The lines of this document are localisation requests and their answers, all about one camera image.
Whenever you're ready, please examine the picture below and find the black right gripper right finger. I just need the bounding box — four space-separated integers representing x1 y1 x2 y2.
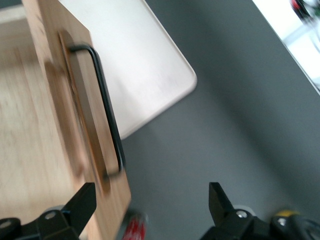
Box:
199 182 256 240

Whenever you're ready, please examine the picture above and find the red black background equipment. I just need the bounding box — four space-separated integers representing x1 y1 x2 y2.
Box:
289 0 320 27

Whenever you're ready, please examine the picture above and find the yellow object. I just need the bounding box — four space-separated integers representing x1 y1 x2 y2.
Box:
274 209 302 219

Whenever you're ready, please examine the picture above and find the black metal drawer handle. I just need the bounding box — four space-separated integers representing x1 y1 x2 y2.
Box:
68 44 125 179

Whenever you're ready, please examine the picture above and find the white plastic tray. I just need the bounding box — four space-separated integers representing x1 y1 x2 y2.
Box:
57 0 198 140

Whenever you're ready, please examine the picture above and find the wooden drawer front panel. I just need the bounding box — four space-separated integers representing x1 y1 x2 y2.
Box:
21 0 133 240

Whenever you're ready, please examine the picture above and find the red plaid cardboard box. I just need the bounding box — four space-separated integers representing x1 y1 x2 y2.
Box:
121 209 149 240

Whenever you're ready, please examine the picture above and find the wooden board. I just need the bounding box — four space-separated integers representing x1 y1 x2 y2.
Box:
0 6 89 240

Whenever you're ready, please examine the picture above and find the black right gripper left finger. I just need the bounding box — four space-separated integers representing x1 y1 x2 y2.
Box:
34 182 97 240

